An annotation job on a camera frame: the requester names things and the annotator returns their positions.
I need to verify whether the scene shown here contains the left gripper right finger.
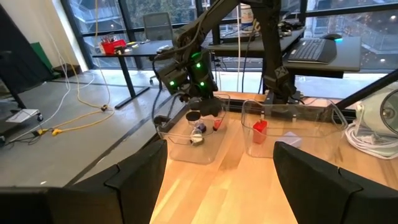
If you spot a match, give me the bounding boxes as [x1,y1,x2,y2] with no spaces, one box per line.
[272,141,398,224]

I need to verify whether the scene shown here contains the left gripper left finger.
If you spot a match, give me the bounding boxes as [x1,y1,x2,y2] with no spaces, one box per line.
[0,139,168,224]

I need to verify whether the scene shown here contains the white sand hourglass black caps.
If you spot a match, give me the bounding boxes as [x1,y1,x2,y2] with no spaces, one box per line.
[185,111,206,147]

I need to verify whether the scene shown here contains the red sand hourglass black caps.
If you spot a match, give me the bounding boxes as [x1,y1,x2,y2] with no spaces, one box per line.
[212,117,224,132]

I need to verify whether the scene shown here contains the red cube wall charger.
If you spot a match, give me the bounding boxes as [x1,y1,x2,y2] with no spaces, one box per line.
[252,119,269,145]

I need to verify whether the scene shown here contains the lavender cube wall charger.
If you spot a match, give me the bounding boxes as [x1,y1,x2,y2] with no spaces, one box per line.
[277,131,303,149]

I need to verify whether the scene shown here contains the black office desk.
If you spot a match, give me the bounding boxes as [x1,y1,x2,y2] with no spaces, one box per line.
[282,34,363,79]
[207,27,307,60]
[92,39,175,110]

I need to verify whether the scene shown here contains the grey office chair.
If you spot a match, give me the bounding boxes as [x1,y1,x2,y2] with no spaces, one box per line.
[142,11,175,85]

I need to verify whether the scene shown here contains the clear plastic bin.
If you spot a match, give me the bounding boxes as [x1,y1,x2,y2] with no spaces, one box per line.
[241,98,348,159]
[155,92,231,166]

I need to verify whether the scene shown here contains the white round lamp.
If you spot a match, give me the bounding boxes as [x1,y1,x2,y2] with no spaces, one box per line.
[355,88,398,138]

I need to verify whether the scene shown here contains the white plastic bottle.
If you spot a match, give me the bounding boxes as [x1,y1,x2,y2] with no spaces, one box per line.
[241,2,255,30]

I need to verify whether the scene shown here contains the white flat dolly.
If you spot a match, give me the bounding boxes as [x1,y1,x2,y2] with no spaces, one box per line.
[4,108,44,124]

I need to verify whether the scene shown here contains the red desk organiser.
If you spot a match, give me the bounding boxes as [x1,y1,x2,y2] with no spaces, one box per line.
[101,39,127,55]

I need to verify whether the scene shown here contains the black computer keyboard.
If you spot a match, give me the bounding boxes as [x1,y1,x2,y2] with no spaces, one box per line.
[287,37,338,65]

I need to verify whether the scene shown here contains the black computer mouse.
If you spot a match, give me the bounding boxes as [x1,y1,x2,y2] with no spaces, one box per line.
[322,32,343,42]

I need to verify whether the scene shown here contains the green board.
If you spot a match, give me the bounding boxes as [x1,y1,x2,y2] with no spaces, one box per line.
[30,42,60,80]

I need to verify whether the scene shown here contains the black standing panel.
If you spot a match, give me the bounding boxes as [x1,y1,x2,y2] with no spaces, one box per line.
[0,4,54,94]

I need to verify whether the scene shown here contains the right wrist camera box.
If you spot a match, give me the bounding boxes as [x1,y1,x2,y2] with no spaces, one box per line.
[156,60,188,95]

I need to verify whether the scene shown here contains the white coiled cable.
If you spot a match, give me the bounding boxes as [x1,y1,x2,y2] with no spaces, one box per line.
[344,122,398,161]

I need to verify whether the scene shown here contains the white hanging cable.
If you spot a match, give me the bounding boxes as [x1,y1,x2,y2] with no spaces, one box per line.
[235,0,243,93]

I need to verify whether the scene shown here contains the yellow floor cable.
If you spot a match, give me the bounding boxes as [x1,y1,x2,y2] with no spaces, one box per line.
[32,0,116,138]

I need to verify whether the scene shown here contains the black aluminium table frame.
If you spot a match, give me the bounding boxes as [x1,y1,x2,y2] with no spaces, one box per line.
[152,68,398,133]

